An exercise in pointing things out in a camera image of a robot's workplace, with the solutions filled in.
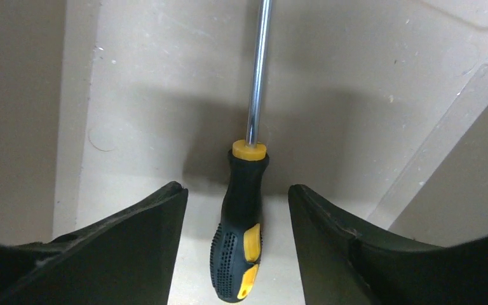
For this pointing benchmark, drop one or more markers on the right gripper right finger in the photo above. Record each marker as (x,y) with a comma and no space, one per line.
(344,259)

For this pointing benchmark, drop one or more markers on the tan plastic toolbox bin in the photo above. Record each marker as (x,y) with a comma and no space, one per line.
(379,106)

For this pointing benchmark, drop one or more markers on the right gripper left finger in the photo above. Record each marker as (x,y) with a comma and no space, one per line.
(125,258)

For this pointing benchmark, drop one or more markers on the black yellow screwdriver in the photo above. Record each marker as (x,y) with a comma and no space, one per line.
(237,243)

